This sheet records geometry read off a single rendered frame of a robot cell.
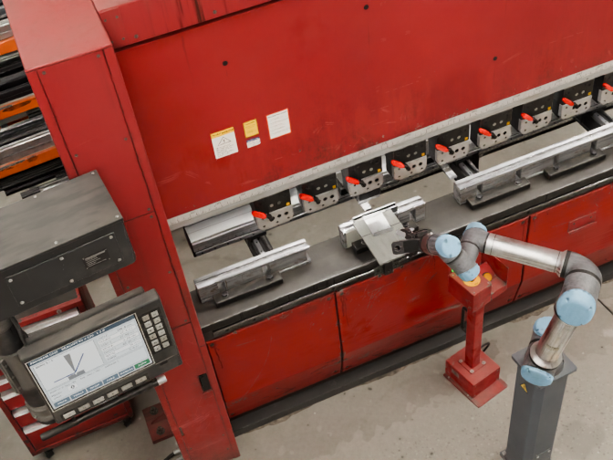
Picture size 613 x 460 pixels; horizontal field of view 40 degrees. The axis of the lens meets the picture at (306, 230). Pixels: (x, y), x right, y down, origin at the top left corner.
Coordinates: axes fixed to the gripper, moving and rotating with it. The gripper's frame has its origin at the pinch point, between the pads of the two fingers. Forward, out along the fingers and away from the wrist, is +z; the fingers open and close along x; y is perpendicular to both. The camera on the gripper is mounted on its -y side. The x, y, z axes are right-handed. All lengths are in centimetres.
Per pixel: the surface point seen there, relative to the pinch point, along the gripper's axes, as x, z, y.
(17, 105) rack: 88, 187, -108
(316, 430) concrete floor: -96, 93, -19
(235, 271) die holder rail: -5, 58, -48
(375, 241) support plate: -4.8, 37.9, 7.9
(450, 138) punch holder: 30, 25, 44
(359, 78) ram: 61, 3, 0
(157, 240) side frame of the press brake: 22, 10, -85
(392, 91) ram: 54, 8, 14
